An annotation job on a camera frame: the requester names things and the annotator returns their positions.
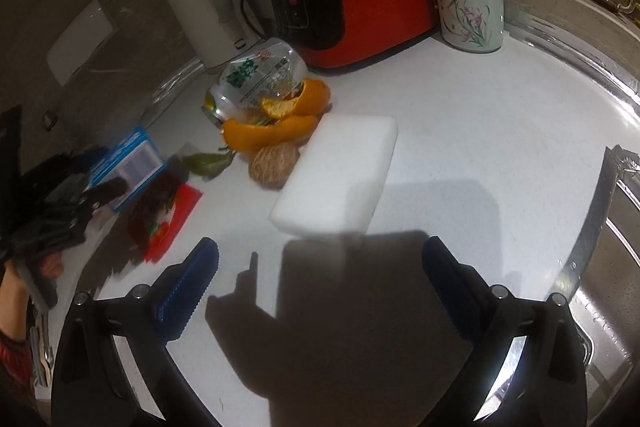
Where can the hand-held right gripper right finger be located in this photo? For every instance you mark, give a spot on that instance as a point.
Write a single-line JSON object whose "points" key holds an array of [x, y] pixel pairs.
{"points": [[450, 287]]}

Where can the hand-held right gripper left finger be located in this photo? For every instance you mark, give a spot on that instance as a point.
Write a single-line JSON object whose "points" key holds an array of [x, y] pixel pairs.
{"points": [[192, 277]]}

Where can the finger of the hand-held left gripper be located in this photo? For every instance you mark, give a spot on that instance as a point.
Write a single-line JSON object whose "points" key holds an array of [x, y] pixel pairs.
{"points": [[87, 159], [107, 191]]}

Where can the blue and white milk carton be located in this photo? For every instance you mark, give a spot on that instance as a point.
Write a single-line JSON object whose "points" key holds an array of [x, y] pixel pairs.
{"points": [[137, 157]]}

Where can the white sponge block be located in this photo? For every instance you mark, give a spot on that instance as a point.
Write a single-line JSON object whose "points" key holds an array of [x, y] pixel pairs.
{"points": [[335, 172]]}

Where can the person's left forearm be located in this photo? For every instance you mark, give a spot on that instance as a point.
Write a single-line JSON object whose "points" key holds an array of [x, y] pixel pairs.
{"points": [[10, 357]]}

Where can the person's left hand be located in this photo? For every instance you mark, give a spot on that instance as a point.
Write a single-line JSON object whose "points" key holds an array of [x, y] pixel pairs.
{"points": [[12, 302]]}

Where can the glass bottle with metal cap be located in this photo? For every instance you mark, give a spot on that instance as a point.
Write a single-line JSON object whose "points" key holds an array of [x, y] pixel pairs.
{"points": [[49, 119]]}

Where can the red snack wrapper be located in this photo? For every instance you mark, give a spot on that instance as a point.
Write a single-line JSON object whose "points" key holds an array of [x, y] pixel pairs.
{"points": [[185, 202]]}

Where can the green leaf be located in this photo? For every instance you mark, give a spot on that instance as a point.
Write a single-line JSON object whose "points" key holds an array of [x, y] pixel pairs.
{"points": [[205, 163]]}

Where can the brown nut shell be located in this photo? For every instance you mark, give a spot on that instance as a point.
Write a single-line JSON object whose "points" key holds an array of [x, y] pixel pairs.
{"points": [[267, 167]]}

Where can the orange peel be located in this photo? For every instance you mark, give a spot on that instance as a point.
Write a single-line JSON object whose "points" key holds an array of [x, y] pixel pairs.
{"points": [[270, 132]]}

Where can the stainless steel sink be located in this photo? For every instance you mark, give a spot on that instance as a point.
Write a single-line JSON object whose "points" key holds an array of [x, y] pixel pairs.
{"points": [[620, 257]]}

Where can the white electric kettle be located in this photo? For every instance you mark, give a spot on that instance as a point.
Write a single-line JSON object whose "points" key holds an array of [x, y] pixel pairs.
{"points": [[200, 7]]}

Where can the white wall socket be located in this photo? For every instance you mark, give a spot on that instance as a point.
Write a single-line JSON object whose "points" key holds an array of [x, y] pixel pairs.
{"points": [[80, 42]]}

